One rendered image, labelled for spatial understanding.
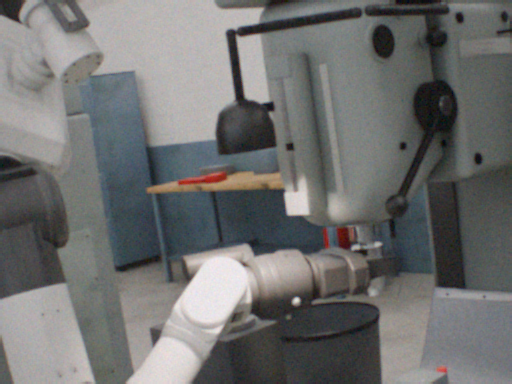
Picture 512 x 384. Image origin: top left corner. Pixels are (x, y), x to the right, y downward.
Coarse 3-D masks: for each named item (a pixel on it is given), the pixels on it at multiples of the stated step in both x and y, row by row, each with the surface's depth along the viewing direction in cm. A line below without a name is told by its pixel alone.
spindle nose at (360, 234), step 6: (354, 228) 117; (360, 228) 117; (366, 228) 116; (372, 228) 117; (378, 228) 117; (354, 234) 117; (360, 234) 117; (366, 234) 117; (372, 234) 117; (378, 234) 117; (354, 240) 117; (360, 240) 117; (366, 240) 117
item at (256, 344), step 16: (256, 320) 143; (272, 320) 141; (160, 336) 146; (224, 336) 135; (240, 336) 135; (256, 336) 137; (272, 336) 139; (224, 352) 133; (240, 352) 134; (256, 352) 137; (272, 352) 139; (208, 368) 137; (224, 368) 134; (240, 368) 134; (256, 368) 137; (272, 368) 139
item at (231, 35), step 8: (232, 32) 97; (232, 40) 97; (232, 48) 97; (232, 56) 98; (232, 64) 98; (232, 72) 98; (240, 72) 98; (232, 80) 98; (240, 80) 98; (240, 88) 98; (240, 96) 98
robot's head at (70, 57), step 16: (32, 16) 102; (48, 16) 101; (48, 32) 101; (64, 32) 100; (80, 32) 101; (32, 48) 104; (48, 48) 101; (64, 48) 100; (80, 48) 100; (96, 48) 102; (32, 64) 103; (48, 64) 102; (64, 64) 100; (80, 64) 101; (96, 64) 104; (48, 80) 105; (64, 80) 102; (80, 80) 105
